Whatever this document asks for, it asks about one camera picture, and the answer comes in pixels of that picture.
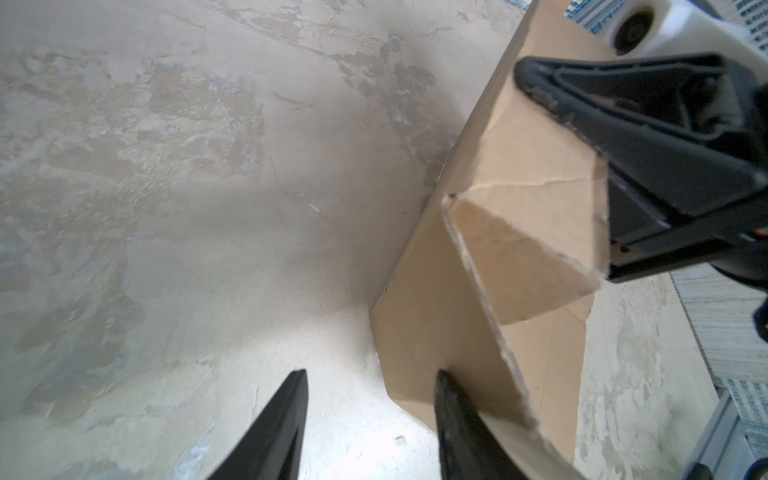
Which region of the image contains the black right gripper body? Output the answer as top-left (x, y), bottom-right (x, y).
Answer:
top-left (607, 172), bottom-right (767, 291)

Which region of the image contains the aluminium front mounting rail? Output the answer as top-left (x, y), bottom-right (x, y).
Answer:
top-left (681, 388), bottom-right (767, 480)

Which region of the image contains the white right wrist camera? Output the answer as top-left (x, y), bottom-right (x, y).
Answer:
top-left (599, 1), bottom-right (767, 83)

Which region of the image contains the brown cardboard box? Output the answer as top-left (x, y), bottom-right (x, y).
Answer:
top-left (371, 1), bottom-right (611, 479)

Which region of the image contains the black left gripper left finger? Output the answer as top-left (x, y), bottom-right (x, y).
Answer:
top-left (209, 369), bottom-right (309, 480)

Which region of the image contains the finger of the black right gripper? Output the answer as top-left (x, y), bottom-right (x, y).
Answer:
top-left (513, 53), bottom-right (767, 217)

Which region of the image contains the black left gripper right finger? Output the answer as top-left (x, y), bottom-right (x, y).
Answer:
top-left (434, 369), bottom-right (527, 480)

